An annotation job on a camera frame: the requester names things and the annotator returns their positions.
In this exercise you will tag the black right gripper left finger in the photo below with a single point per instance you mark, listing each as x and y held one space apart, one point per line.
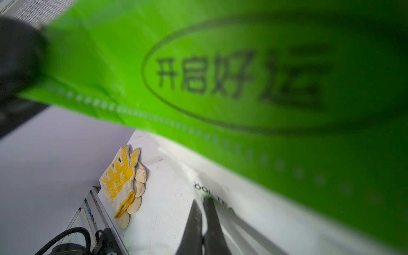
192 239

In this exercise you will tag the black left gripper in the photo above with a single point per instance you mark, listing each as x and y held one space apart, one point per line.
22 53

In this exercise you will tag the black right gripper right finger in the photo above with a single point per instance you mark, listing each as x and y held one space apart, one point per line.
214 241

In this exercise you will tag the green white takeout bag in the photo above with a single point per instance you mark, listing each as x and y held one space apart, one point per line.
307 99

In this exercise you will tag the white mesh two-tier shelf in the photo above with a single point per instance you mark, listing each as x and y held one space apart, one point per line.
34 12

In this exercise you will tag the yellow dotted work gloves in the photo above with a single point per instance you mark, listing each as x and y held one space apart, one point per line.
123 184

